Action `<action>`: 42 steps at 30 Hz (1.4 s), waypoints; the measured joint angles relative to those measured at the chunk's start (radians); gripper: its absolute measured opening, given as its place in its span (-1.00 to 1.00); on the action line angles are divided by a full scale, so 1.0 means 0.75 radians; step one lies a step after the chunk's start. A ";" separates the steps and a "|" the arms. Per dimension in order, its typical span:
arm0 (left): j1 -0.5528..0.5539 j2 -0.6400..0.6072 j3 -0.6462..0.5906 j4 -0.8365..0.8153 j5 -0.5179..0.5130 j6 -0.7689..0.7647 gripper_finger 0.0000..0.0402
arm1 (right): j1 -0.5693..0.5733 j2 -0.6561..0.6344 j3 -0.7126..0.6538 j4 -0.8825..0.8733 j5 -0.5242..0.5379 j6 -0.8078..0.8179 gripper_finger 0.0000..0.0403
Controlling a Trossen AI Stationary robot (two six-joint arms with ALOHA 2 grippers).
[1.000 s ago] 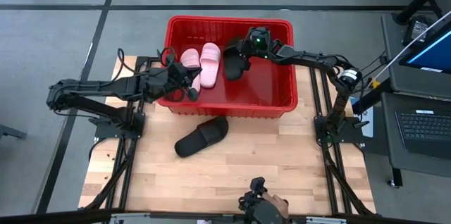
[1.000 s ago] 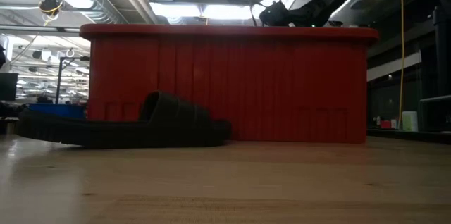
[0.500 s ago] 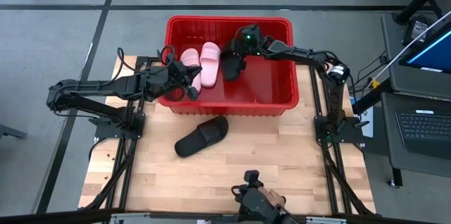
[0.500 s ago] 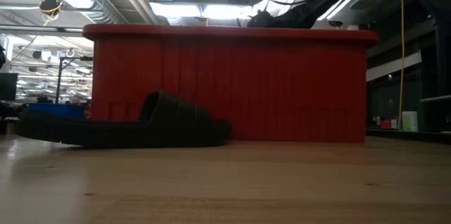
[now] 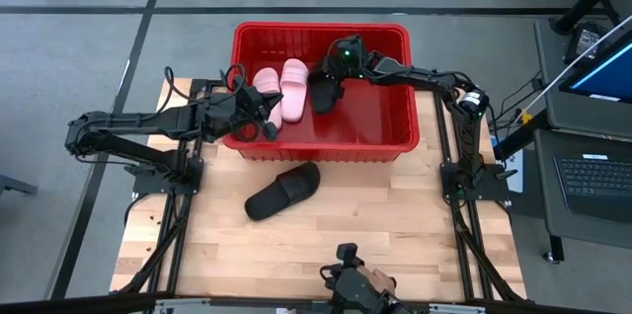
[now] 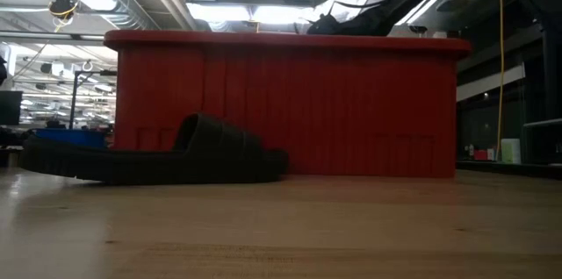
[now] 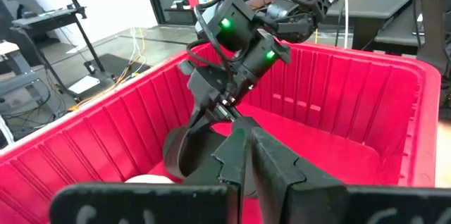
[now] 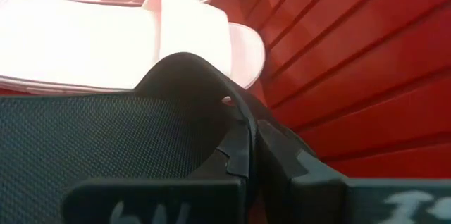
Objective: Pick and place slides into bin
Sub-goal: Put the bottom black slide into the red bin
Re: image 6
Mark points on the pale green box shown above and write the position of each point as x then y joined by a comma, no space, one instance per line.
510,152

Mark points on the grey shelf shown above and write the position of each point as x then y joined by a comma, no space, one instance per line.
544,123

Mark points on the small red box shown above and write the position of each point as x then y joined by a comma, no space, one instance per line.
480,155

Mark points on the blue storage bin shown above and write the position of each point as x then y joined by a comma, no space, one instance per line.
70,136

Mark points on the black ceiling camera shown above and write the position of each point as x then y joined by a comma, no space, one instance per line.
417,29

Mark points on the black background monitor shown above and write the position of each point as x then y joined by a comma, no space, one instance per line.
11,108

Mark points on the black metal stand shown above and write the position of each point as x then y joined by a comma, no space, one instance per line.
73,99

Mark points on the red plastic bin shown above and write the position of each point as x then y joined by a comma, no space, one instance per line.
351,108

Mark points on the black slide sandal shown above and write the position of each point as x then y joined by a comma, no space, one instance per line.
211,152

